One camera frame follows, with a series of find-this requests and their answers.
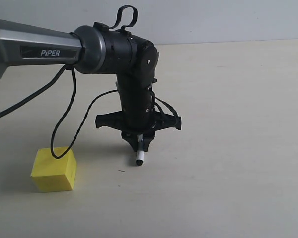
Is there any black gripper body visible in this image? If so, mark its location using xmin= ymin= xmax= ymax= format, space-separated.
xmin=95 ymin=74 xmax=182 ymax=134

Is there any black and white marker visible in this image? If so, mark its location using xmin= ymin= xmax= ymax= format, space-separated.
xmin=136 ymin=134 xmax=145 ymax=166

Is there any yellow foam cube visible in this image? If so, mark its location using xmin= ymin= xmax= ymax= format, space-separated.
xmin=30 ymin=148 xmax=77 ymax=192

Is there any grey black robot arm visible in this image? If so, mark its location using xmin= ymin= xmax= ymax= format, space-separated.
xmin=0 ymin=19 xmax=181 ymax=151

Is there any thin black camera cable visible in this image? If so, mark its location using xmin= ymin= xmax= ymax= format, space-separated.
xmin=51 ymin=66 xmax=120 ymax=159

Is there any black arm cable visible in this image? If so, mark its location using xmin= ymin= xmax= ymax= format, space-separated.
xmin=0 ymin=64 xmax=68 ymax=122

